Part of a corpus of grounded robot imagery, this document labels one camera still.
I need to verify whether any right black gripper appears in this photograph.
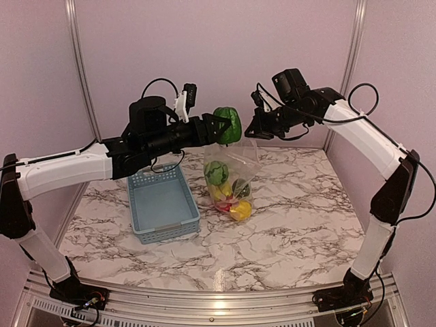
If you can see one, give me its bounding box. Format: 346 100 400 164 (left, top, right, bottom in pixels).
245 100 312 139

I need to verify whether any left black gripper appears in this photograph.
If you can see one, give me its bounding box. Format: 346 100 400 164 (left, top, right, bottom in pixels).
144 112 232 159

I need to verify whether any green toy pepper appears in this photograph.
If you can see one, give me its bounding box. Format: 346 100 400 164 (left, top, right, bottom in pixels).
213 106 242 145

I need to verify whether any clear zip top bag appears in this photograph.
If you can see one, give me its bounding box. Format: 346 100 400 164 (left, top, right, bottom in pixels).
203 138 262 220

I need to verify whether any green toy watermelon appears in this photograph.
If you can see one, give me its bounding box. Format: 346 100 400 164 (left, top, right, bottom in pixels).
204 161 229 186

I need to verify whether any green orange toy mango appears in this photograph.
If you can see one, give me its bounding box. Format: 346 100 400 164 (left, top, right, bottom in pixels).
232 178 251 199

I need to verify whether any yellow toy banana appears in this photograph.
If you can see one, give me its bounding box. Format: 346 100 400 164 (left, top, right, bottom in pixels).
208 181 234 202

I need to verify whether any red toy apple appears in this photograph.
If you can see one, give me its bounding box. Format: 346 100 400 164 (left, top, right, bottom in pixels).
215 198 239 213

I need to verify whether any yellow toy pear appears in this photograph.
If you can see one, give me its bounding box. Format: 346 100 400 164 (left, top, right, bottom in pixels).
230 200 252 221

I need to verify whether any blue-grey perforated plastic basket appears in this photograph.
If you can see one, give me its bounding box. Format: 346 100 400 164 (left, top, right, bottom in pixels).
127 162 200 245

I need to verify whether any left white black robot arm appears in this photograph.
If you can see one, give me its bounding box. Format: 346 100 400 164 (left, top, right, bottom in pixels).
1 114 231 303

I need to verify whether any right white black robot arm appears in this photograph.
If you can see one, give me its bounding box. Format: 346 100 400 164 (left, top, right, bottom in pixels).
245 85 421 305

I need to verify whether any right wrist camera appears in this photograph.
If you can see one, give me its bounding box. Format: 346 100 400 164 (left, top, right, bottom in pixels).
272 68 310 103

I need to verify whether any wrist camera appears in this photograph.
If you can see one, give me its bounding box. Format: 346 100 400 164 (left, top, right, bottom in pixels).
272 68 310 103
123 78 197 136

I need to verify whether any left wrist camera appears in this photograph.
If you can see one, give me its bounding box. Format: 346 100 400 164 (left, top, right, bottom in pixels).
123 78 197 136

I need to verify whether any right aluminium corner post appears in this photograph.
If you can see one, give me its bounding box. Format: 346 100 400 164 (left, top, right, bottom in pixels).
323 0 368 151

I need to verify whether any aluminium corner post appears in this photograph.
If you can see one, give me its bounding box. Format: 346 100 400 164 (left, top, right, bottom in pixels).
323 0 368 151
65 0 102 141

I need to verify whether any aluminium front frame rail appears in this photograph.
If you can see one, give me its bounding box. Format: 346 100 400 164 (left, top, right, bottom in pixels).
11 270 410 326

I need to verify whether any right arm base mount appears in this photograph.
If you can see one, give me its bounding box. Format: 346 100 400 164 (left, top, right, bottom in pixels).
312 269 373 312

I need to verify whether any left aluminium corner post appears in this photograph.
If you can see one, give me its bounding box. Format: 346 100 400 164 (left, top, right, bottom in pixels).
65 0 102 141

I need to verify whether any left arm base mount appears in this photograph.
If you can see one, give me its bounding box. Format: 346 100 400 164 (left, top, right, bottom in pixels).
50 276 109 311

